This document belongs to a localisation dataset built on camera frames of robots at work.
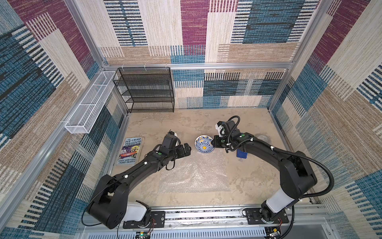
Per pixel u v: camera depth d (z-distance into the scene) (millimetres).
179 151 775
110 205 414
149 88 1087
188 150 782
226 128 715
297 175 453
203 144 916
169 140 669
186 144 797
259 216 729
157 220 732
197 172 871
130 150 962
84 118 714
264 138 1006
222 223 729
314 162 425
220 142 779
